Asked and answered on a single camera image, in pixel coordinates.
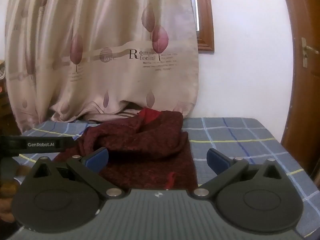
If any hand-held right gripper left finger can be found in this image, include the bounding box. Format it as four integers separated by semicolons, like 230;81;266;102
31;147;126;201

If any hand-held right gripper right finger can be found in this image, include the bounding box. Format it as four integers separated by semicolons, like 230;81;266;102
192;148;285;200

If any dark red knit garment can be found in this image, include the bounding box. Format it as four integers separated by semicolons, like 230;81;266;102
53;107;198;191

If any person's left hand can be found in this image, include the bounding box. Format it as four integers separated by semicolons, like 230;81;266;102
0;166;33;222

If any grey plaid bed sheet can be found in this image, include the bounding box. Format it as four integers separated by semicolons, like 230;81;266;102
20;117;313;238

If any brown wooden cabinet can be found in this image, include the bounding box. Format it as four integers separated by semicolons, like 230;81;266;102
0;90;22;136

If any brown wooden door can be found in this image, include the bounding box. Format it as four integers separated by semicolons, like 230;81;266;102
279;0;320;181

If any beige leaf print curtain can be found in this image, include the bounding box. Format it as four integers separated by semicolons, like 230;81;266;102
4;0;201;133

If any metal door handle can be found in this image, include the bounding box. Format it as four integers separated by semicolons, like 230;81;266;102
301;37;320;68

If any brown wooden window frame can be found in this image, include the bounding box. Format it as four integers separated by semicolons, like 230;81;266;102
194;0;215;54

